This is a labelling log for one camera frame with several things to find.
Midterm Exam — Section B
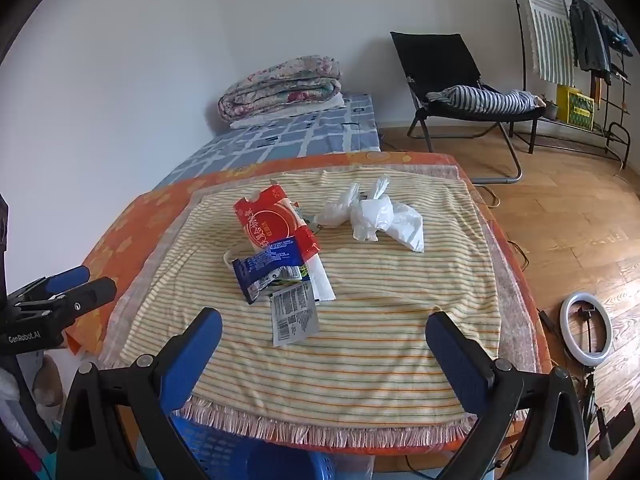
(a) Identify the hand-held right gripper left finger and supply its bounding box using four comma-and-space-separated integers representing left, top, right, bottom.
57, 306, 223, 480

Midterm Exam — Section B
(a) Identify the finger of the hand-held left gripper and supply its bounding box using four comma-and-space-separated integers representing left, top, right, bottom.
30, 276, 117, 333
10, 266, 92, 306

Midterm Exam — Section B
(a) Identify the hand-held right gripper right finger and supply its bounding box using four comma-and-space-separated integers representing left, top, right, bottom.
425, 311, 590, 480

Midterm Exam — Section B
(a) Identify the blue plastic basket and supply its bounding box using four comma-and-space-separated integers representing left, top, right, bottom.
135, 412, 376, 480

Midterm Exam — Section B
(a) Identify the silver foil packet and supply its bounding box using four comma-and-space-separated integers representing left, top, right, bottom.
270, 282, 321, 347

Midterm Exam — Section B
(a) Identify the blue snack wrapper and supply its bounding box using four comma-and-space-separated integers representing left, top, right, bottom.
232, 237, 313, 305

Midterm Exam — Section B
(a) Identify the long white paper wrapper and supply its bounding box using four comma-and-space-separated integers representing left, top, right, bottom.
300, 254, 336, 304

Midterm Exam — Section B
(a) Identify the red paper carton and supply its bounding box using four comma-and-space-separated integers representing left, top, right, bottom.
234, 183, 322, 263

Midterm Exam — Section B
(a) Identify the yellow striped towel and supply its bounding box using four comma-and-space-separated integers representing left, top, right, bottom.
100, 167, 506, 448

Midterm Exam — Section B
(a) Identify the black tablet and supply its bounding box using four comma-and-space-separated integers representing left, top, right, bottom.
602, 402, 638, 448

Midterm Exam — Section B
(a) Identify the blue checked mattress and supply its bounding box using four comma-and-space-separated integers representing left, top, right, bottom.
150, 92, 383, 193

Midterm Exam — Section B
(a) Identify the black metal clothes rack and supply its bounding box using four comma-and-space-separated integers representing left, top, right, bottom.
505, 0, 633, 166

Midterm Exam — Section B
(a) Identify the striped cushion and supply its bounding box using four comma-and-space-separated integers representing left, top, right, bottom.
426, 86, 547, 115

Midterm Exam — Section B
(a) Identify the yellow box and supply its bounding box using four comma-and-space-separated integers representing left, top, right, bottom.
556, 85, 596, 131

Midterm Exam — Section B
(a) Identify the folded floral quilt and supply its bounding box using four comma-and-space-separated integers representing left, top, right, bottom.
217, 55, 343, 122

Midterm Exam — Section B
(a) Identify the black folding chair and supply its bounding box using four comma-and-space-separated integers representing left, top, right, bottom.
390, 31, 547, 184

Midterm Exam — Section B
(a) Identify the green striped hanging cloth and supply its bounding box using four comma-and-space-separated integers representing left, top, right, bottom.
512, 0, 578, 86

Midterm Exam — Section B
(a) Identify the dark hanging jacket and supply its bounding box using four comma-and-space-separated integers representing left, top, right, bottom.
569, 0, 612, 83

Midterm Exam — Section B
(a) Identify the teal hanging garment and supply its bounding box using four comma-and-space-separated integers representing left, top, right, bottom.
607, 25, 633, 56

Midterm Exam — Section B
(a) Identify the white ring light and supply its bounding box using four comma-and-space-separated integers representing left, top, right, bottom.
559, 292, 613, 368

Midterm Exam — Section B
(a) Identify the black floor cable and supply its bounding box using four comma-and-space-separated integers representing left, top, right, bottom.
472, 185, 528, 271

